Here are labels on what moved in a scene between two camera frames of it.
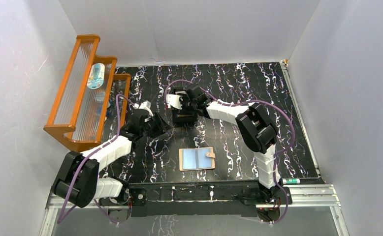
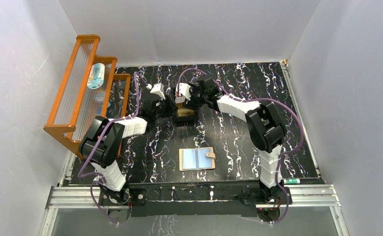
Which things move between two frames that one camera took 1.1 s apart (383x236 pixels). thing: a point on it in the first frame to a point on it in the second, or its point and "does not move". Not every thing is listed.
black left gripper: [158, 127] to [167, 108]
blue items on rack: [99, 101] does not move
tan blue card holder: [196, 159] does not move
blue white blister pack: [96, 77] does not move
